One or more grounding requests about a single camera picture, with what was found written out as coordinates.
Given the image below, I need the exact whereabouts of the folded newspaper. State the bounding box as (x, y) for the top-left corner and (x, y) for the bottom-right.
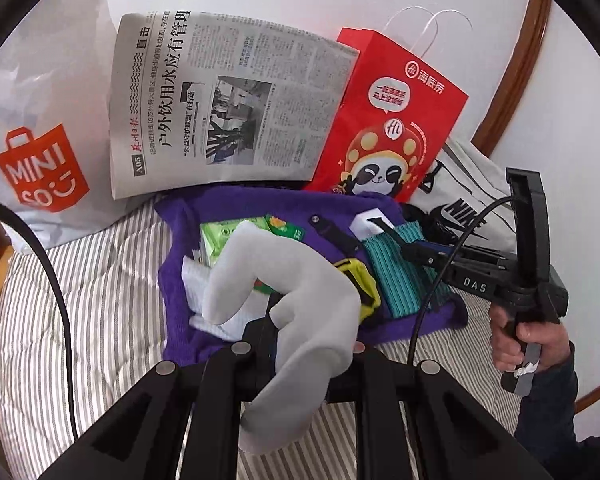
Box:
(108, 10), (362, 201)

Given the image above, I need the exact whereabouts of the white plastic shopping bag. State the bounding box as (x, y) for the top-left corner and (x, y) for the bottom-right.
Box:
(0, 0), (161, 251)

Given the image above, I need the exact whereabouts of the white sponge block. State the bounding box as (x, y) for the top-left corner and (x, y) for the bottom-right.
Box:
(350, 208), (396, 241)

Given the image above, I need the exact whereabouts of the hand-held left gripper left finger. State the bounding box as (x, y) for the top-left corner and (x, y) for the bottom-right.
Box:
(35, 305), (281, 480)

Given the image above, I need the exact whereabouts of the red paper bag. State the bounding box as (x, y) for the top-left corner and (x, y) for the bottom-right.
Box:
(302, 7), (473, 206)

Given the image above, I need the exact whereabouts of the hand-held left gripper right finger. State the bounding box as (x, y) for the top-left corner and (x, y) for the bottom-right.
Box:
(325, 342), (556, 480)

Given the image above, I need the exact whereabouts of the green wet wipe packet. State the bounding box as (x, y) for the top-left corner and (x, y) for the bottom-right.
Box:
(265, 214), (307, 241)

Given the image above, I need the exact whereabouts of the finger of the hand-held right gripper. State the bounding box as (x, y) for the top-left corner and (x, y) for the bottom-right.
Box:
(367, 216), (463, 266)
(420, 255), (468, 277)

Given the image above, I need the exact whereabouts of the white paper towel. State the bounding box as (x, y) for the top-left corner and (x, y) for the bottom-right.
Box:
(181, 255), (261, 343)

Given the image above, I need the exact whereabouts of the wooden door frame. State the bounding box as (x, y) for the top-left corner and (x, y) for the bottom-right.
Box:
(472, 0), (553, 158)

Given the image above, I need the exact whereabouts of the grey waist bag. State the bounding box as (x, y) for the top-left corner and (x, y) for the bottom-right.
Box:
(405, 137), (518, 256)

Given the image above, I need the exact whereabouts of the yellow pouch with black straps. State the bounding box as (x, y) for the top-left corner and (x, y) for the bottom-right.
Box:
(307, 214), (383, 321)

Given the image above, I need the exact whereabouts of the striped bed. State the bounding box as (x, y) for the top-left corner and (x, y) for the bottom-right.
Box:
(0, 200), (581, 480)

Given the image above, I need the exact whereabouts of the green tissue pack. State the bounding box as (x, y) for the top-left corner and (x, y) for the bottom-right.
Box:
(199, 217), (271, 267)

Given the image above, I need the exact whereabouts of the purple towel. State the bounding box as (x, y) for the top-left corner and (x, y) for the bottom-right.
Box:
(157, 185), (468, 366)

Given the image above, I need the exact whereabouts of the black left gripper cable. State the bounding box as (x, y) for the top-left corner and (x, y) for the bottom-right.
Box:
(0, 197), (78, 428)

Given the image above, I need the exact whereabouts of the person's right hand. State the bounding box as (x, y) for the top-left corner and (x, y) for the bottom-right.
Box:
(489, 305), (571, 373)

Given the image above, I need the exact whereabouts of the person's right forearm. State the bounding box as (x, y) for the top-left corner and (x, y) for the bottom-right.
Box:
(514, 342), (600, 461)

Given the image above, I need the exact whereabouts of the teal ribbed cloth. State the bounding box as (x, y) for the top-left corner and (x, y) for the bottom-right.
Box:
(362, 222), (456, 318)

